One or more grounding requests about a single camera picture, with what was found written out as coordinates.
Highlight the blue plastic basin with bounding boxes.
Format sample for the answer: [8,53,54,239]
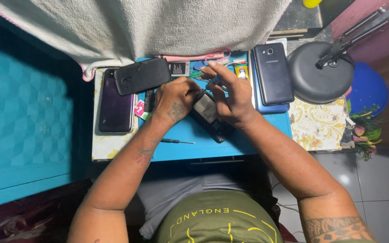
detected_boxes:
[344,62,389,117]

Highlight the teal patterned cabinet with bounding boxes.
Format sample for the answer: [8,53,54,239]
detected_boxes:
[0,36,82,212]

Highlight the grey shorts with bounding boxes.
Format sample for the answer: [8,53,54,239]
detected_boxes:
[135,171,273,240]

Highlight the pink brush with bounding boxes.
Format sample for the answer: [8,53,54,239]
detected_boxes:
[155,48,232,65]

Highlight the yellow lighter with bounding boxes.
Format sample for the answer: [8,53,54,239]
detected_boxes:
[234,63,250,82]

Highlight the person's right hand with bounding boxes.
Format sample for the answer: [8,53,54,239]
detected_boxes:
[199,61,261,129]

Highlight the purple phone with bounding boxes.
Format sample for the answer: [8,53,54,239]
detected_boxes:
[98,68,135,134]

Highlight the olive green shirt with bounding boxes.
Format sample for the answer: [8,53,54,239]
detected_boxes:
[154,190,285,243]

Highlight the black round lamp base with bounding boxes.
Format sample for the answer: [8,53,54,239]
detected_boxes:
[287,41,355,105]

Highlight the person's left hand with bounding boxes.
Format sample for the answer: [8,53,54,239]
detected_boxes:
[151,76,202,128]

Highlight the blue repair mat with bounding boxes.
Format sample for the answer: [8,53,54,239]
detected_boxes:
[136,51,293,162]

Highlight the thin black screwdriver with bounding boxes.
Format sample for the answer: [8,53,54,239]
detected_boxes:
[160,138,196,145]

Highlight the pink card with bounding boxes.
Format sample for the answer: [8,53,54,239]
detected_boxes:
[133,100,152,121]

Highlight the artificial flowers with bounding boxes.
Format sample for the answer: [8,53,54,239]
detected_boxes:
[346,104,383,162]

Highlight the black phone battery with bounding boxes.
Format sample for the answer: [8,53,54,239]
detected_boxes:
[167,61,191,78]

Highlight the white towel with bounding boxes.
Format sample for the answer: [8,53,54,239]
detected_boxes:
[0,0,292,82]

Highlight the dark grey phone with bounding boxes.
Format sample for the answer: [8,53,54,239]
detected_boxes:
[252,43,295,107]

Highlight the blue phone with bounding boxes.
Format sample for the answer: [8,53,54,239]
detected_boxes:
[250,51,290,114]

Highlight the white cable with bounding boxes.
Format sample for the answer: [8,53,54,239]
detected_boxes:
[271,182,305,237]

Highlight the black phone back cover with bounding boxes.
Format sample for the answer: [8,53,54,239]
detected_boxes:
[113,57,172,96]

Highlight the dark red patterned cloth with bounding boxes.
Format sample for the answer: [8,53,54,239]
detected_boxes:
[0,178,94,243]

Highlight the black phone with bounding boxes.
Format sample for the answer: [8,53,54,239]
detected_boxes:
[189,89,235,144]

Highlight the small blue screwdriver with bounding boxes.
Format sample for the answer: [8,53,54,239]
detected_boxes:
[205,76,223,91]

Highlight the narrow black phone part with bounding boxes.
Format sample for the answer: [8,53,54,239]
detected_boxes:
[143,88,155,113]

